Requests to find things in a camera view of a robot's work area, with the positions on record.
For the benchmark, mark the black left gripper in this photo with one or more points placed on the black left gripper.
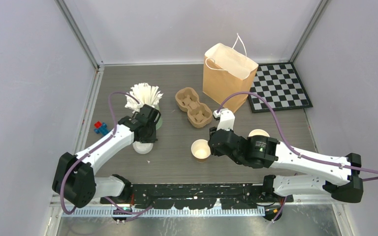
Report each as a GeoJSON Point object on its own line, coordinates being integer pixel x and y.
{"type": "Point", "coordinates": [151, 139]}

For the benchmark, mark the brown cardboard cup carrier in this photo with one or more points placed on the brown cardboard cup carrier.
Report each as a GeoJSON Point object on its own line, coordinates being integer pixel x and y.
{"type": "Point", "coordinates": [198, 113]}

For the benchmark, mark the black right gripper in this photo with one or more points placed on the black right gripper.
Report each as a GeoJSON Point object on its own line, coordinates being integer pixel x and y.
{"type": "Point", "coordinates": [214, 151]}

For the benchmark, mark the white cup lid stack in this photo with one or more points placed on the white cup lid stack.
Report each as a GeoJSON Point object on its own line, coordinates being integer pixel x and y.
{"type": "Point", "coordinates": [142, 148]}

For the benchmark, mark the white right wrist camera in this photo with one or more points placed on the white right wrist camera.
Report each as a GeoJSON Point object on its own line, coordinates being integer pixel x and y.
{"type": "Point", "coordinates": [226, 119]}

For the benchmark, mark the white paper straw bundle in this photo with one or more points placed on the white paper straw bundle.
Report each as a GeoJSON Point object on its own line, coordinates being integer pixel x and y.
{"type": "Point", "coordinates": [143, 94]}

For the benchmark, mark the red blue toy car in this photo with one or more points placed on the red blue toy car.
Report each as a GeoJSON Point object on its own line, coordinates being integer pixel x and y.
{"type": "Point", "coordinates": [101, 128]}

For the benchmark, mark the stacked paper coffee cups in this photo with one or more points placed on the stacked paper coffee cups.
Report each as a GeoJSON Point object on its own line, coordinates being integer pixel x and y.
{"type": "Point", "coordinates": [258, 132]}

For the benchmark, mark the green straw holder cup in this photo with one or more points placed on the green straw holder cup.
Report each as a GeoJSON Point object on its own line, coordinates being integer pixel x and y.
{"type": "Point", "coordinates": [159, 118]}

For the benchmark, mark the black white checkerboard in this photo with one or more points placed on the black white checkerboard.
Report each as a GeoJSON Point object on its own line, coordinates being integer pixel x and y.
{"type": "Point", "coordinates": [280, 85]}

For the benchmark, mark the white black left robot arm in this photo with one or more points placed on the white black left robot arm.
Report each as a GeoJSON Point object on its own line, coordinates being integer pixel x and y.
{"type": "Point", "coordinates": [75, 179]}

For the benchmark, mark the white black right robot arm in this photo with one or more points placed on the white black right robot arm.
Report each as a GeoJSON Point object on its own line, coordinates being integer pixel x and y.
{"type": "Point", "coordinates": [319, 174]}

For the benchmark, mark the brown paper takeout bag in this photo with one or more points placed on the brown paper takeout bag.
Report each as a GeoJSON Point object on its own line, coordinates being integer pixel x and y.
{"type": "Point", "coordinates": [228, 70]}

